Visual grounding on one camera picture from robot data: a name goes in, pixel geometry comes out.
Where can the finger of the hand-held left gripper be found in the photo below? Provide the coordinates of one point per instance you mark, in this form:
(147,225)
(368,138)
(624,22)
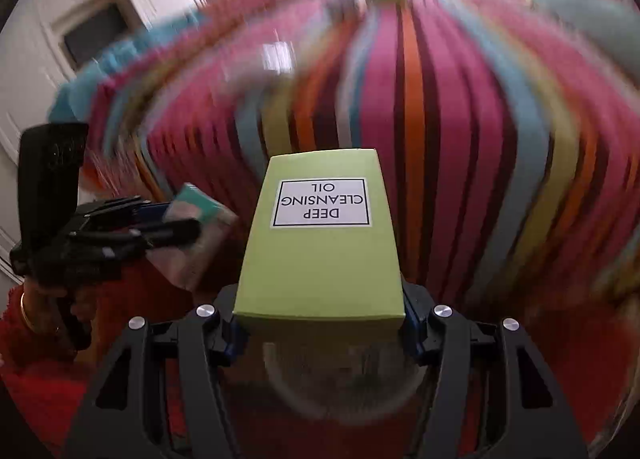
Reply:
(170,231)
(150,210)

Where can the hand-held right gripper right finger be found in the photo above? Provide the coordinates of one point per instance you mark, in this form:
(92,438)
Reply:
(412,326)

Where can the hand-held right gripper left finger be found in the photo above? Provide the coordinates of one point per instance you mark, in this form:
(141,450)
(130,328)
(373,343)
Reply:
(220,334)

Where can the teal pink sachet packet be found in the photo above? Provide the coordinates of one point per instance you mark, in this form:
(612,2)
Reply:
(200,239)

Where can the white mesh waste basket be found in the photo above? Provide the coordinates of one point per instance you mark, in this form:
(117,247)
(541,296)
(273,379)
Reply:
(340,379)

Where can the light green carton white label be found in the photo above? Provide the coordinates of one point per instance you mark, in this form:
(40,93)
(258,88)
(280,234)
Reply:
(320,269)

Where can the person's left hand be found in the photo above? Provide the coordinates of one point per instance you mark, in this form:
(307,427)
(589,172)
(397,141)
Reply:
(45,311)

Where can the light blue bedsheet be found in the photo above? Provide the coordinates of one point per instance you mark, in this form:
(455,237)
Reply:
(100,79)

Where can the gold bangle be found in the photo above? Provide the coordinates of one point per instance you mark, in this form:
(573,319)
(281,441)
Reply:
(23,311)

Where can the red shaggy rug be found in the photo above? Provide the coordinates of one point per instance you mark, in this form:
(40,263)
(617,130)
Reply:
(550,369)

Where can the dark television screen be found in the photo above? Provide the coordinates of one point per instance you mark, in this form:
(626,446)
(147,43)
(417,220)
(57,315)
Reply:
(95,34)

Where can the colourful striped blanket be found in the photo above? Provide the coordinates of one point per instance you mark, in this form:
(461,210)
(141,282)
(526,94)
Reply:
(475,139)

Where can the white paper scrap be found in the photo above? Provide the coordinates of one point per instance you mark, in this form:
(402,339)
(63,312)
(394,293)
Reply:
(277,58)

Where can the grey teal pillow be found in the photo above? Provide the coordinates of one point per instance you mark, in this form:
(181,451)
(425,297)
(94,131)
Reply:
(585,14)

